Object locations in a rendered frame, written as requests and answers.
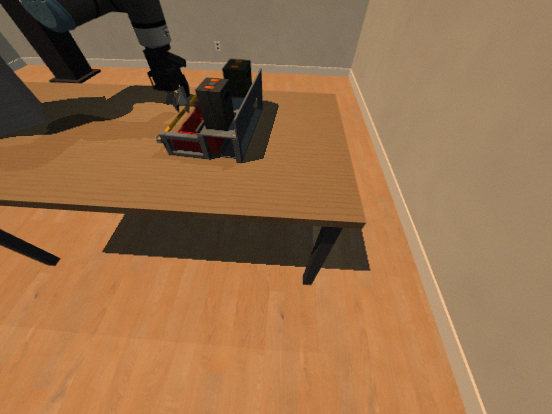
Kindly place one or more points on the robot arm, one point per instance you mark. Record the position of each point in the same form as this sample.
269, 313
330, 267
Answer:
146, 16

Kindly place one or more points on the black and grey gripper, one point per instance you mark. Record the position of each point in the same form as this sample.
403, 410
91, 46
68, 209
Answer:
167, 77

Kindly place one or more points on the yellow long bar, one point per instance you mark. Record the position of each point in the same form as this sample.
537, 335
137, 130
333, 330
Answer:
169, 128

